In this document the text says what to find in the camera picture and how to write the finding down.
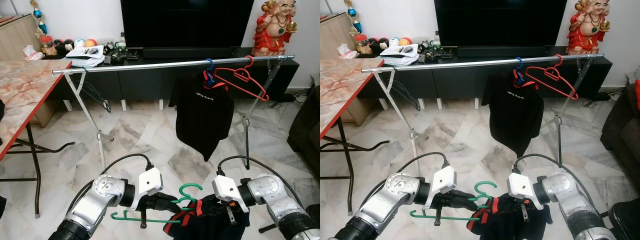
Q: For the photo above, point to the blue plastic hanger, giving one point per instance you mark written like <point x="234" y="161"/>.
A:
<point x="207" y="77"/>
<point x="518" y="76"/>

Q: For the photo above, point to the blue gold trophy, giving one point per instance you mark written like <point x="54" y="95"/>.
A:
<point x="40" y="22"/>
<point x="355" y="22"/>

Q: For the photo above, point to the green plastic hanger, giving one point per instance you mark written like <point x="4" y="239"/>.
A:
<point x="155" y="219"/>
<point x="450" y="218"/>

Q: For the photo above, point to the black soundbar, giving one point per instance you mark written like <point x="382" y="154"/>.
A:
<point x="500" y="51"/>
<point x="185" y="52"/>

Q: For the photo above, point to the marble top table red edge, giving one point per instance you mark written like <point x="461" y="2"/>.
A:
<point x="25" y="85"/>
<point x="345" y="82"/>

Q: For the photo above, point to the red cushion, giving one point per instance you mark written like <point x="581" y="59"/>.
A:
<point x="638" y="97"/>

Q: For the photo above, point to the pink tissue box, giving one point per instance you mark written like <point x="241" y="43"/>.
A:
<point x="346" y="52"/>
<point x="33" y="53"/>

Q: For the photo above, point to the red lidded jar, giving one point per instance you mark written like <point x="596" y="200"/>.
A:
<point x="47" y="41"/>
<point x="360" y="40"/>

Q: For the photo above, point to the white paper stack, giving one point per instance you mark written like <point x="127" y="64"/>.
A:
<point x="85" y="57"/>
<point x="399" y="56"/>

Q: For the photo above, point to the black metal chair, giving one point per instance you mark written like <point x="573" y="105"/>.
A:
<point x="627" y="220"/>

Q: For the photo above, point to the dark grey sofa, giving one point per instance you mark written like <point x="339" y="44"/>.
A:
<point x="622" y="130"/>
<point x="305" y="135"/>

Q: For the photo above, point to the black flat television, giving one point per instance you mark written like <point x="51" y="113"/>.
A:
<point x="500" y="22"/>
<point x="185" y="22"/>

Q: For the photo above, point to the black shirt red collar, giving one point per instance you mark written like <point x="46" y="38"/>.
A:
<point x="202" y="120"/>
<point x="512" y="117"/>

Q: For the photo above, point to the black low television cabinet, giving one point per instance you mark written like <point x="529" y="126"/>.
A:
<point x="140" y="85"/>
<point x="450" y="85"/>

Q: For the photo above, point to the light wooden cabinet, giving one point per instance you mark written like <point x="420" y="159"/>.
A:
<point x="332" y="37"/>
<point x="17" y="40"/>

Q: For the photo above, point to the orange yellow ball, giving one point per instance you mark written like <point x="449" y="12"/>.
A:
<point x="405" y="41"/>
<point x="90" y="43"/>

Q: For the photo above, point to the dark navy polo shirt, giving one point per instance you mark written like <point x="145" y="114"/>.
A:
<point x="210" y="227"/>
<point x="510" y="227"/>

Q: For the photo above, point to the black plush toy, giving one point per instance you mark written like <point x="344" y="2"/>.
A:
<point x="62" y="46"/>
<point x="376" y="45"/>

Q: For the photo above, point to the red laughing buddha statue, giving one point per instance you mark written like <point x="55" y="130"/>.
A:
<point x="272" y="35"/>
<point x="587" y="34"/>

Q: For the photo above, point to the red plastic hanger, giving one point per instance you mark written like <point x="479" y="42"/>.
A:
<point x="552" y="74"/>
<point x="242" y="75"/>

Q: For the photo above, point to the silver metal clothes rack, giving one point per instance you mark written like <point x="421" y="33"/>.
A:
<point x="150" y="66"/>
<point x="460" y="64"/>

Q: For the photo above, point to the white blue ball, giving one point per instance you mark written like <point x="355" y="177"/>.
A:
<point x="394" y="41"/>
<point x="79" y="43"/>

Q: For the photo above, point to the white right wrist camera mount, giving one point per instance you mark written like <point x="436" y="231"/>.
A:
<point x="522" y="187"/>
<point x="227" y="190"/>

